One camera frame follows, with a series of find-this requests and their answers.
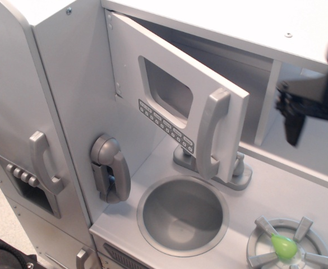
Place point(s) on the grey toy faucet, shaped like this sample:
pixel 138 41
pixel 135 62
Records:
pixel 242 172

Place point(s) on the grey toy ice dispenser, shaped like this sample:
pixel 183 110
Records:
pixel 28 186

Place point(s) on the grey round toy sink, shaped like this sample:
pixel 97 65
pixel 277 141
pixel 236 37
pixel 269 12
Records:
pixel 182 216

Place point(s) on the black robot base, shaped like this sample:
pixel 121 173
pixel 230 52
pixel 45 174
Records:
pixel 10 257

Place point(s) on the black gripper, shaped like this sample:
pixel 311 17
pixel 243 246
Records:
pixel 298 99

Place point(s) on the green toy pear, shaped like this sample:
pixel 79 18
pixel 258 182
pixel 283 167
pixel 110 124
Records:
pixel 284 247

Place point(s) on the grey fridge door handle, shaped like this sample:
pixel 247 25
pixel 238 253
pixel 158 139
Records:
pixel 38 145

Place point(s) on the grey toy telephone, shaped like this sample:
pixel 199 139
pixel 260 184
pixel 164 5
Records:
pixel 110 169

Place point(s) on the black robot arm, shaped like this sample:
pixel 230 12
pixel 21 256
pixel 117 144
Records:
pixel 299 99

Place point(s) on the grey lower door handle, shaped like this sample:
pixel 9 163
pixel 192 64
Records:
pixel 84 259

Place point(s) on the grey oven control panel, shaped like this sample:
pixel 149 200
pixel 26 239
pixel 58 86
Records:
pixel 123 259

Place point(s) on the grey toy stove burner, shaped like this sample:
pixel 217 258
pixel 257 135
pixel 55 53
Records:
pixel 312 250

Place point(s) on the white toy kitchen cabinet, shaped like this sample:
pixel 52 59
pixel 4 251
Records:
pixel 56 76

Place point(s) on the white toy microwave door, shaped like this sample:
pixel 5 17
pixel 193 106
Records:
pixel 199 109

